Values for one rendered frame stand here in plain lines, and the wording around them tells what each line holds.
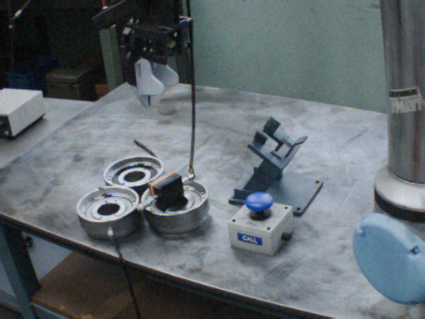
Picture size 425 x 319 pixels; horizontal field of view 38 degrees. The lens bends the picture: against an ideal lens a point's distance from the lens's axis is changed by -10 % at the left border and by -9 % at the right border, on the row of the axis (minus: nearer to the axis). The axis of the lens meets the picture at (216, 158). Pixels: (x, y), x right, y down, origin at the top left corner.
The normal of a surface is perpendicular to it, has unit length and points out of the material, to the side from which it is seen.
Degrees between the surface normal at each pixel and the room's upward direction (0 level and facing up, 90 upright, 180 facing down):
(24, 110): 90
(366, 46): 90
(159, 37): 91
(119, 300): 0
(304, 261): 0
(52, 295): 0
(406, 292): 98
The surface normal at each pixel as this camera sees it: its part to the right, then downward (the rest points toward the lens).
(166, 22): -0.52, 0.47
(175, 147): -0.11, -0.87
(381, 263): -0.77, 0.48
